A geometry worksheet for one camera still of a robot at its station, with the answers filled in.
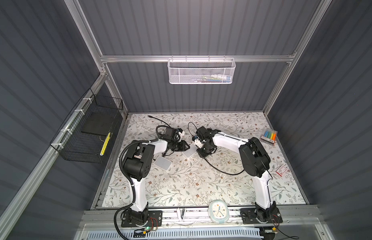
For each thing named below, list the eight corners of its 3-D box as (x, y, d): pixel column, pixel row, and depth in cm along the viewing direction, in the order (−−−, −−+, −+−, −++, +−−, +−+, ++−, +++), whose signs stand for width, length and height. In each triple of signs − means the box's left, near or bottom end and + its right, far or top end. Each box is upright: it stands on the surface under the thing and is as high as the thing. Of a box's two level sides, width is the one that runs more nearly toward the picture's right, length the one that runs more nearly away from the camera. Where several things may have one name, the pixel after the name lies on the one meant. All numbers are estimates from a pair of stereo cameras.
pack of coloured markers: (260, 139, 107) (261, 138, 105) (264, 128, 113) (265, 126, 112) (274, 145, 104) (275, 143, 102) (277, 133, 110) (278, 131, 108)
